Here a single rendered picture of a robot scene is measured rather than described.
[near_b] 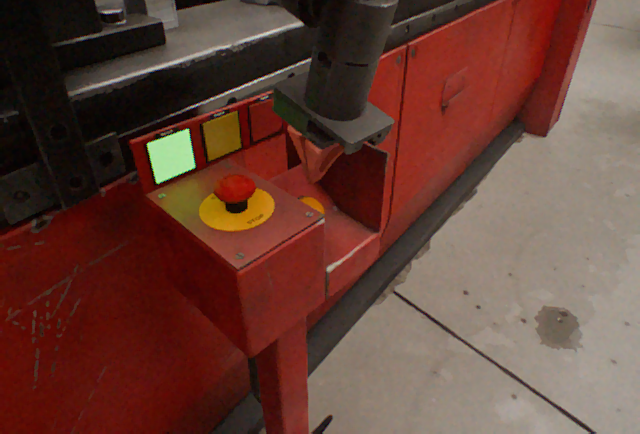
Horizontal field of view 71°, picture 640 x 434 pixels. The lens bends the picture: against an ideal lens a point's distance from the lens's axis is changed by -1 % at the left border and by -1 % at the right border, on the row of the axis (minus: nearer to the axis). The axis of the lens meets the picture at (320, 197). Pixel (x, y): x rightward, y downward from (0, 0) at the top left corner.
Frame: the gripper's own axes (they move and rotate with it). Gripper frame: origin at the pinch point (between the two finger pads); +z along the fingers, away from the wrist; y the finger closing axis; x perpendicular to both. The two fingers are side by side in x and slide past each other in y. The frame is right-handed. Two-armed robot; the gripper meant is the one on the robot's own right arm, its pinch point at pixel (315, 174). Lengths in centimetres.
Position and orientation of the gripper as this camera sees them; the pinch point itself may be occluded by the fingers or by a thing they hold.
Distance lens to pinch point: 48.1
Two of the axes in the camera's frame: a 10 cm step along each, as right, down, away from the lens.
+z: -2.0, 6.9, 7.0
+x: -7.0, 4.0, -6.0
